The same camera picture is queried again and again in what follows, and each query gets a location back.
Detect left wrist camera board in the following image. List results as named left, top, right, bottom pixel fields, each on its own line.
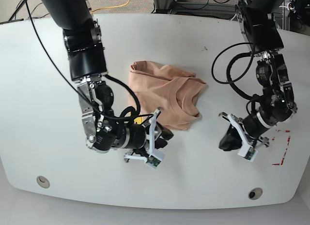
left=238, top=147, right=257, bottom=162

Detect right table grommet hole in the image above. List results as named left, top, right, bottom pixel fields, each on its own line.
left=248, top=188, right=263, bottom=200

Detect red tape rectangle marking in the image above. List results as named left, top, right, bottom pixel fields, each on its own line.
left=270, top=130, right=292, bottom=166

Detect peach t-shirt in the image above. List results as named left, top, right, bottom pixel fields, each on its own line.
left=128, top=61, right=207, bottom=131

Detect left table grommet hole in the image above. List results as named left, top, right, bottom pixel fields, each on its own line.
left=36, top=176, right=50, bottom=189

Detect table grommet hole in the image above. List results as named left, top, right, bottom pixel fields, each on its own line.
left=36, top=176, right=50, bottom=189
left=248, top=188, right=263, bottom=200

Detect yellow cable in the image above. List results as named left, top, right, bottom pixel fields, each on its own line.
left=91, top=0, right=133, bottom=14

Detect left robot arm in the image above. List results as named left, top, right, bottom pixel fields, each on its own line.
left=219, top=0, right=297, bottom=159

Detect black floor cable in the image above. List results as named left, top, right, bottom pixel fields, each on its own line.
left=7, top=0, right=49, bottom=21

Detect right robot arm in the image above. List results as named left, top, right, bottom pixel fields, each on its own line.
left=41, top=0, right=173, bottom=168

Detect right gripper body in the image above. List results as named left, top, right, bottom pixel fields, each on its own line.
left=122, top=107, right=165, bottom=163

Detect aluminium frame stand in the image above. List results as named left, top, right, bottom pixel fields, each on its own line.
left=153, top=0, right=291, bottom=31

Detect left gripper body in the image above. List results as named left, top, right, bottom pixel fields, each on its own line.
left=220, top=111, right=270, bottom=150

